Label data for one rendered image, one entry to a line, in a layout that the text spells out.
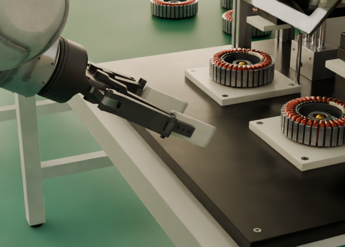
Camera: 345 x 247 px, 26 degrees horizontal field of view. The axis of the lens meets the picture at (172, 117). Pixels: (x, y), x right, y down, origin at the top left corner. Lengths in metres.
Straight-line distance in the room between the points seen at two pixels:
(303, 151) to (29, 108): 1.25
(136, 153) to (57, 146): 1.74
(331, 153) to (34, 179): 1.36
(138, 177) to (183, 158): 0.07
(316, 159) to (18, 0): 0.53
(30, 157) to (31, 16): 1.61
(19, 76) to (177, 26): 0.87
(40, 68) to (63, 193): 1.69
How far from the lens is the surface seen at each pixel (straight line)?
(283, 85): 1.28
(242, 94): 1.23
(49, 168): 2.27
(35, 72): 0.86
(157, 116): 0.89
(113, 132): 1.18
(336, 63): 1.10
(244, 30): 1.49
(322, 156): 1.04
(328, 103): 1.13
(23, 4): 0.64
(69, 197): 2.50
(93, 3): 1.88
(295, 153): 1.05
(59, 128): 2.99
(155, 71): 1.36
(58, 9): 0.65
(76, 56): 0.88
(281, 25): 1.27
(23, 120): 2.18
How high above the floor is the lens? 1.25
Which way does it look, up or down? 24 degrees down
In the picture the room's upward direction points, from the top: straight up
